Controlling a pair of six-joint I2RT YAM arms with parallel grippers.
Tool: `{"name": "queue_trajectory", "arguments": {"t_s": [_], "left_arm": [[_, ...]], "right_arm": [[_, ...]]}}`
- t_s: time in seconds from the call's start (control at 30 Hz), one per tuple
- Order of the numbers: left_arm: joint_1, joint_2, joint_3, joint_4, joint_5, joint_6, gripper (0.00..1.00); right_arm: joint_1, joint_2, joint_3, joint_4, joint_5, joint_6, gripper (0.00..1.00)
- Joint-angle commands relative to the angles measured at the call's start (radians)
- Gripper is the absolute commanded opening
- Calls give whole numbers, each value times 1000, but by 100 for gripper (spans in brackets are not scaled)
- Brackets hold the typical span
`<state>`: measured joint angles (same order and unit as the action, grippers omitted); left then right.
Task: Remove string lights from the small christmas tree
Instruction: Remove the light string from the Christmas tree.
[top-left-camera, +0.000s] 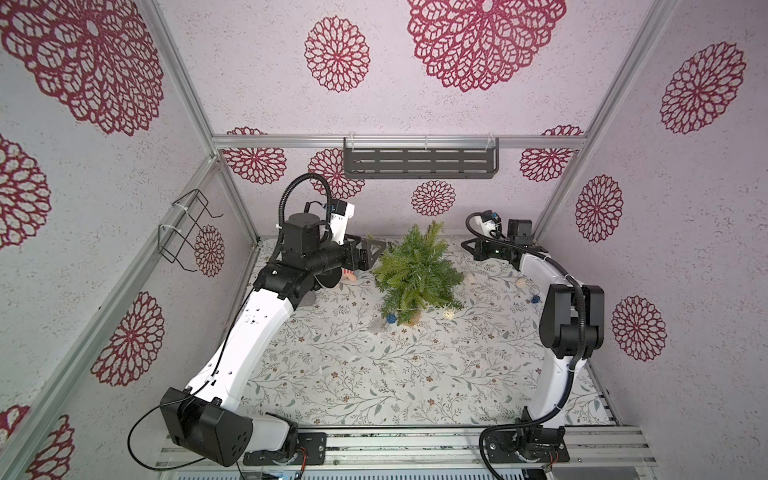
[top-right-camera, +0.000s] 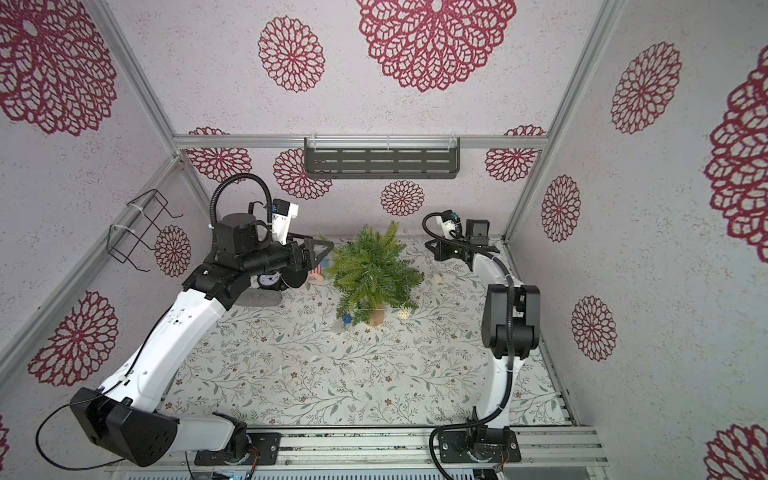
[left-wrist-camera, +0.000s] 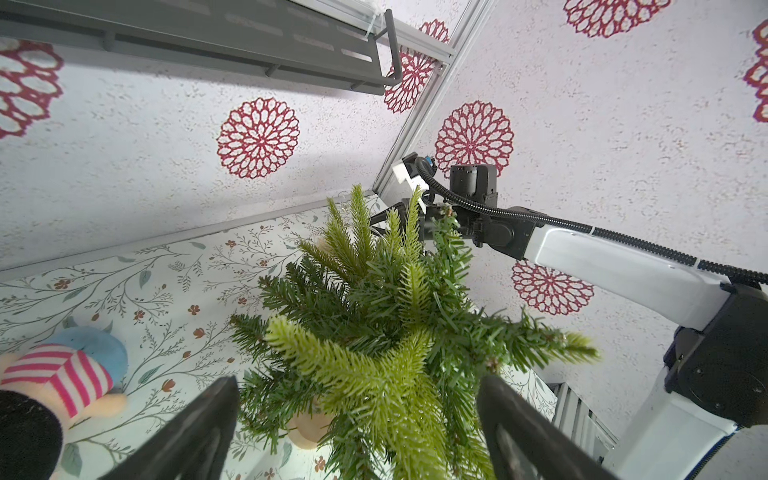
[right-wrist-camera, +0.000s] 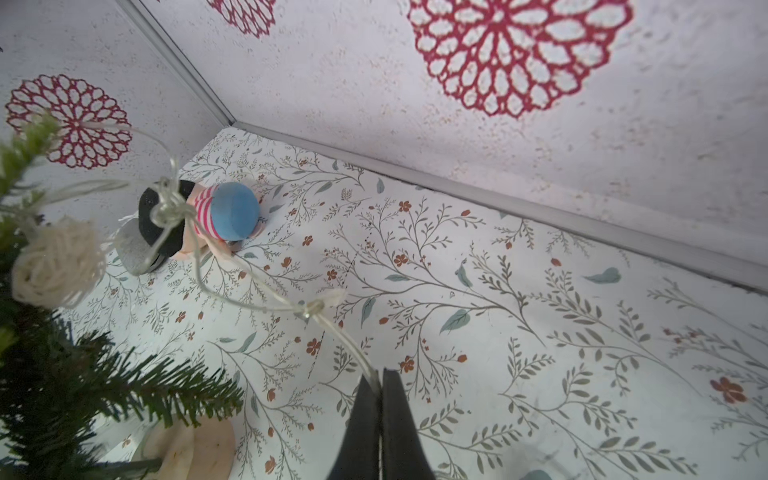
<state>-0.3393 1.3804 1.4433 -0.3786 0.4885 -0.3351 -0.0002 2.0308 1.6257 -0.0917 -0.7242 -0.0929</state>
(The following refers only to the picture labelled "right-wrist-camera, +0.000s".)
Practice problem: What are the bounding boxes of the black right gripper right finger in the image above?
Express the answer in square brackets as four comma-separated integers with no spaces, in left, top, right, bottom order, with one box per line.
[381,369,435,480]

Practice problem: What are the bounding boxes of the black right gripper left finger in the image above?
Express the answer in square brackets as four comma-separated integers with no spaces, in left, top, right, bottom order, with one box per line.
[327,378,381,480]

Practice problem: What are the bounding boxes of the string lights with rattan balls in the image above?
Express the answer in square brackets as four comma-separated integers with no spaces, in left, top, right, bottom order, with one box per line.
[8,119,385,397]

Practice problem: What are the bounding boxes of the small green christmas tree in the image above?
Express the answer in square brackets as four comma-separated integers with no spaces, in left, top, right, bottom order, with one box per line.
[0,113,246,480]

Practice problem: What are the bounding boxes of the grey fabric glasses case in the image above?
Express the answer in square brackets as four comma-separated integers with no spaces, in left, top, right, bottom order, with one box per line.
[113,218,167,276]

